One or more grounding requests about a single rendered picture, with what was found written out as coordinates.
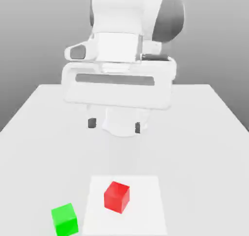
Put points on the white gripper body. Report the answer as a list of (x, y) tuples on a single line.
[(116, 94)]

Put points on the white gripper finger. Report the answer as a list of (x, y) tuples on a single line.
[(137, 127), (92, 122)]

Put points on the small red cube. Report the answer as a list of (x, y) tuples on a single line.
[(116, 198)]

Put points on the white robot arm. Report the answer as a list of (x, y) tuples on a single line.
[(116, 16)]

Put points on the small green cube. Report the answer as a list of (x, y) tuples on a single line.
[(65, 220)]

